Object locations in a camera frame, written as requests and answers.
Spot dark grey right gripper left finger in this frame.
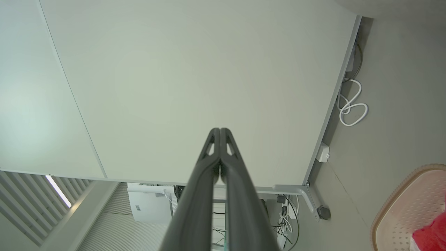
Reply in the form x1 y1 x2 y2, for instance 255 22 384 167
159 128 221 251

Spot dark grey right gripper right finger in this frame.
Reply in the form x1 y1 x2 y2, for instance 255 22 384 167
220 128 281 251

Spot white box appliance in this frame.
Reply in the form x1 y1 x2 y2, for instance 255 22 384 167
127 183 175 224

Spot white adapter box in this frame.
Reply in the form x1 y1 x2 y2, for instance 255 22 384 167
315 142 330 163

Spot bright strip ceiling light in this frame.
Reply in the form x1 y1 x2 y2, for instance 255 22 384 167
45 175 72 209

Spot large pale green partition panel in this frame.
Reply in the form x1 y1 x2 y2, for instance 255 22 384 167
38 0 362 191

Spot pink perforated laundry basket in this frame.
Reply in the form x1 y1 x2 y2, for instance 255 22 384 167
371 163 446 251

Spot red basketball jersey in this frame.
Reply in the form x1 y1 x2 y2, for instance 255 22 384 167
411 208 446 251

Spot narrow pale green partition panel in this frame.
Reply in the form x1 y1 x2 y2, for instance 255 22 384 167
0 0 107 180

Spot tangled black and white cables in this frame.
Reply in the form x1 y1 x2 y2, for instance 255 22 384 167
272 195 301 250

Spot white looped cable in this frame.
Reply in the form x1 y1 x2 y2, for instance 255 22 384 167
336 78 369 127

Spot thin black floor cable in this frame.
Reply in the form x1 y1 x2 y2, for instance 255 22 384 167
343 41 363 83

